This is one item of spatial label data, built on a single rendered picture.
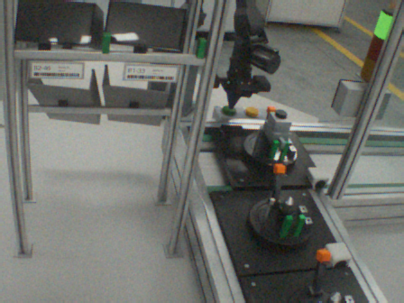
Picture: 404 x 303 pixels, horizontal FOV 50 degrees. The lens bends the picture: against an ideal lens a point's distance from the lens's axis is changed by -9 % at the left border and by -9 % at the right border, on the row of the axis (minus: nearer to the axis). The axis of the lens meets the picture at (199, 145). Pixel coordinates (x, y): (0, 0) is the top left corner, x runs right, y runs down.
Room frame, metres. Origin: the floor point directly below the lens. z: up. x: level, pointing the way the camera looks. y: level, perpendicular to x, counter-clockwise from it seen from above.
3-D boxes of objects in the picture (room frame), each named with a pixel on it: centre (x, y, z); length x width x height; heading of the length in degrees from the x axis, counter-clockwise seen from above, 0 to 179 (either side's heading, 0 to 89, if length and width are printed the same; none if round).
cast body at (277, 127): (0.97, -0.18, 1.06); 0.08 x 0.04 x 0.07; 19
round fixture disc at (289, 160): (0.98, -0.17, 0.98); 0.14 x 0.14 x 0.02
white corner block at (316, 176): (0.92, -0.30, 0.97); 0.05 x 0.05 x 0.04; 18
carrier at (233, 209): (0.72, -0.19, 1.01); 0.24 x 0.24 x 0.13; 18
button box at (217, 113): (1.19, -0.13, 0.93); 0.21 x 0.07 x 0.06; 108
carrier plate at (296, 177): (0.98, -0.17, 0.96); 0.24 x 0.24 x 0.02; 18
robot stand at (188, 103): (1.30, 0.12, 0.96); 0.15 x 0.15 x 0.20; 72
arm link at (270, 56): (1.14, -0.10, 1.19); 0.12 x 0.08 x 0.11; 54
